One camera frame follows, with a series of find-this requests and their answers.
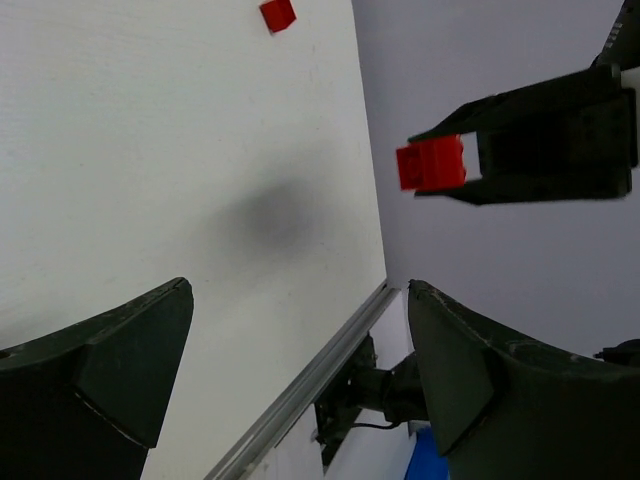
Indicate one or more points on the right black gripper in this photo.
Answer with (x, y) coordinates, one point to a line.
(571, 138)

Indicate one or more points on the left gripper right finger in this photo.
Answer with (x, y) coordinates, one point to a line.
(503, 405)

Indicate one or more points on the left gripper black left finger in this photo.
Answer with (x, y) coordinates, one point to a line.
(89, 401)

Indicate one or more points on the red rectangular lego brick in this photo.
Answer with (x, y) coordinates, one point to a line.
(431, 165)

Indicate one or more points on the small red square lego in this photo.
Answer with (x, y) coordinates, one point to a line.
(278, 14)

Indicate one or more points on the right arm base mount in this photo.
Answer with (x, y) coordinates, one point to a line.
(362, 395)

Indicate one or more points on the aluminium table frame rail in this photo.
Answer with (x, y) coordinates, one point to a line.
(277, 420)

